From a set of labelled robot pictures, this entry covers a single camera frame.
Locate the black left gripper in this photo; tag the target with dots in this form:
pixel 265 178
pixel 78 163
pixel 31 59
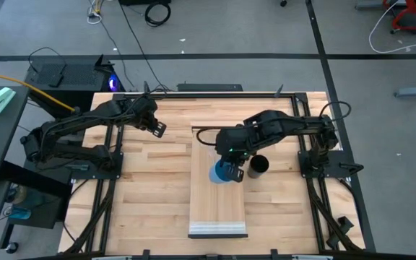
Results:
pixel 143 112

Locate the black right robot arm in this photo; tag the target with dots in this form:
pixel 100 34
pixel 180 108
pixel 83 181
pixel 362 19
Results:
pixel 302 124

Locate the light blue cup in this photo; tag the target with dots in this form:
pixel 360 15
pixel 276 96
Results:
pixel 215 175

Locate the red chair base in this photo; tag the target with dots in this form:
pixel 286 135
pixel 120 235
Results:
pixel 410 21

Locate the black cup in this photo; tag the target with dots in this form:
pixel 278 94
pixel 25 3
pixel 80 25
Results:
pixel 258 166

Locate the mint green stapler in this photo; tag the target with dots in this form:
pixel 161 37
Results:
pixel 0 100

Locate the black power strip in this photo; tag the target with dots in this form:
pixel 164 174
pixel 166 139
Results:
pixel 209 87

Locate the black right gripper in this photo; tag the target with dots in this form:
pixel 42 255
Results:
pixel 237 141

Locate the wooden conveyor board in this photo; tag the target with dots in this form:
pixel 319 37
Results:
pixel 217 202

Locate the black computer tower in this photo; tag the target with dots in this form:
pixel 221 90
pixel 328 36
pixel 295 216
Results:
pixel 78 76

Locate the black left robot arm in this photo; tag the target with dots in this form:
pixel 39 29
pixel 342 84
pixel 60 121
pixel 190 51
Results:
pixel 85 117

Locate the tape roll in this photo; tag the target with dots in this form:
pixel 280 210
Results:
pixel 20 194

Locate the blue bottle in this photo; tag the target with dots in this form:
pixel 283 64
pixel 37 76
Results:
pixel 20 213

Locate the black metal table frame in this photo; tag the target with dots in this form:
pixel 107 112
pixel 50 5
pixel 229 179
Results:
pixel 300 104

